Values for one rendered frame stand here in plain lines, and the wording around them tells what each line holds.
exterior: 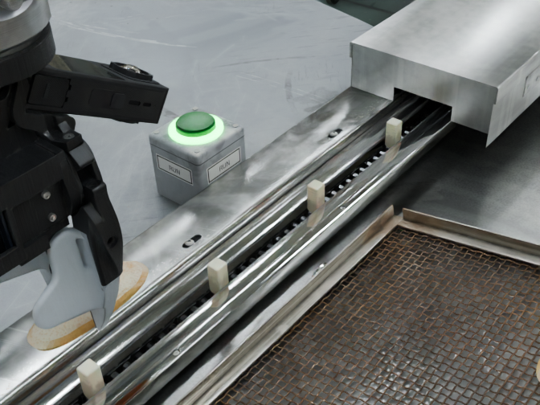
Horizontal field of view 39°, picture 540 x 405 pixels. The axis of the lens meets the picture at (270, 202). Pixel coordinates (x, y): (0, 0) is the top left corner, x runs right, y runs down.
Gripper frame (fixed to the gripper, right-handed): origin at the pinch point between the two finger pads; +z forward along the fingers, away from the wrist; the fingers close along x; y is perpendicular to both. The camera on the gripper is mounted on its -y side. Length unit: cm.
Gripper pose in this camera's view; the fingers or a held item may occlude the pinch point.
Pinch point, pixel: (85, 292)
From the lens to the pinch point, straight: 53.8
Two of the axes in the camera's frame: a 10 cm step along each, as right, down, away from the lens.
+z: 0.4, 7.9, 6.2
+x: 7.7, 3.7, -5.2
